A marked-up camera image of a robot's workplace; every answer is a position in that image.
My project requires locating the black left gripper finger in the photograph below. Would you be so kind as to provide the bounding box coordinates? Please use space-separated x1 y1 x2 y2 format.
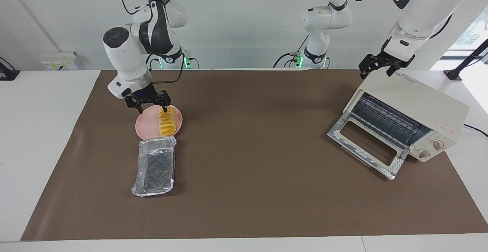
358 54 378 80
386 56 416 78

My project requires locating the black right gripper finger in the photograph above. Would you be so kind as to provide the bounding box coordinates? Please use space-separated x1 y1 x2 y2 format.
158 90 171 113
125 98 144 115

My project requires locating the golden sliced bread loaf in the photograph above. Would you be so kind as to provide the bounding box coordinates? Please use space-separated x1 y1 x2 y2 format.
158 106 178 137

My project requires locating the aluminium foil tray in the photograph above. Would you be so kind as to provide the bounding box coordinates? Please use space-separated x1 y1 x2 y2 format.
132 136 177 197

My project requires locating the cream toaster oven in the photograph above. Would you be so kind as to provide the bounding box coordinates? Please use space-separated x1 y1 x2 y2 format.
343 69 470 163

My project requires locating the metal oven rack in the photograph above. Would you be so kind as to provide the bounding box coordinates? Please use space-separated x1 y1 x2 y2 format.
351 93 424 143

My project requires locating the glass oven door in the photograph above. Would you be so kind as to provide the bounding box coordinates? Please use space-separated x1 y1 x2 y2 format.
327 113 409 181

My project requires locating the pink round plate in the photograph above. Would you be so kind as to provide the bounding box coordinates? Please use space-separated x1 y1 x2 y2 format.
135 104 183 140

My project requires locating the long black pole stand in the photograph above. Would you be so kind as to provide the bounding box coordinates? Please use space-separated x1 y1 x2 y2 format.
444 39 488 81

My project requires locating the short black clamp stand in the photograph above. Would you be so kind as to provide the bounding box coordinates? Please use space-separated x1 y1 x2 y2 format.
0 57 20 81

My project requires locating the brown table mat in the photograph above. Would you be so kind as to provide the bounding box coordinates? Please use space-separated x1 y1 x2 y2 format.
21 69 488 241

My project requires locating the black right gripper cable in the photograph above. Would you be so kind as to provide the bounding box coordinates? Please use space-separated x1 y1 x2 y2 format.
147 54 186 84

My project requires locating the white wall socket box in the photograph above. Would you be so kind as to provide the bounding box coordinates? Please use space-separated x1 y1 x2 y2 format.
40 52 79 71

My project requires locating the black left arm base cable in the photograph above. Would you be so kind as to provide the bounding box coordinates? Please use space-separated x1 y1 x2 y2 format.
273 35 309 68

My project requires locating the black oven power cable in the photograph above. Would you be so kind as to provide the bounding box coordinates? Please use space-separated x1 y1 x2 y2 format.
463 124 488 137

